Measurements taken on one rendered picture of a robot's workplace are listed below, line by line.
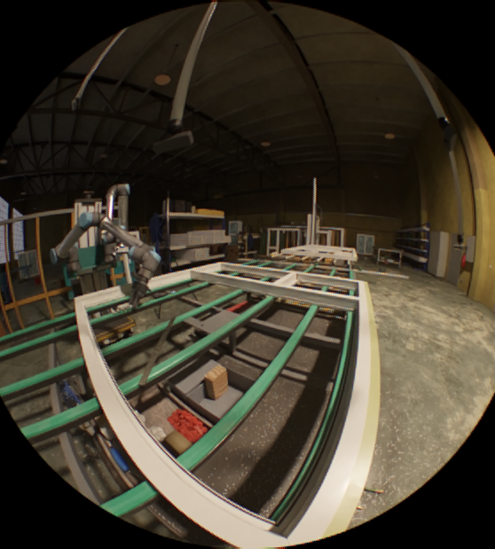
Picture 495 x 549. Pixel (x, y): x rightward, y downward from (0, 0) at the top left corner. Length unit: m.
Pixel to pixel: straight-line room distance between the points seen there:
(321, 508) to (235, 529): 0.12
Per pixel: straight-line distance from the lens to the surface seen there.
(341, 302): 1.03
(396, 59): 9.23
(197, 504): 0.33
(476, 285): 7.18
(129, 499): 0.45
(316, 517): 0.34
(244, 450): 0.71
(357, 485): 0.37
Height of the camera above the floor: 1.26
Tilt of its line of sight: 14 degrees down
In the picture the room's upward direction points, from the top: straight up
